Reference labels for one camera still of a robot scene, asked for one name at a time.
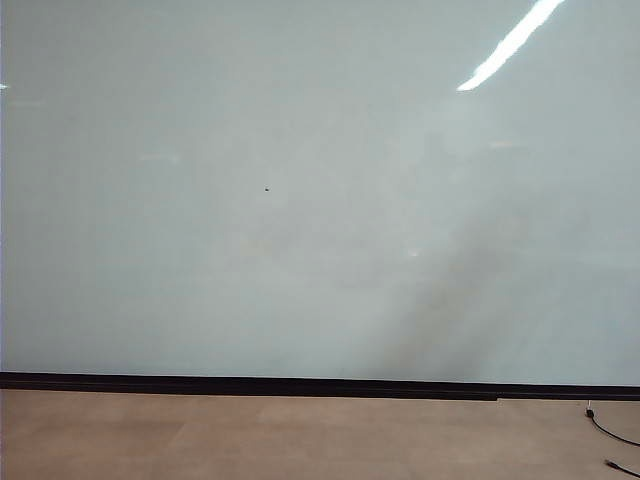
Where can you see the large white glass whiteboard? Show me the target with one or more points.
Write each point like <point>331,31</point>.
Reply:
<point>200,150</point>

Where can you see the black whiteboard bottom rail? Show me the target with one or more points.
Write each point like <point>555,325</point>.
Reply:
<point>300,386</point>

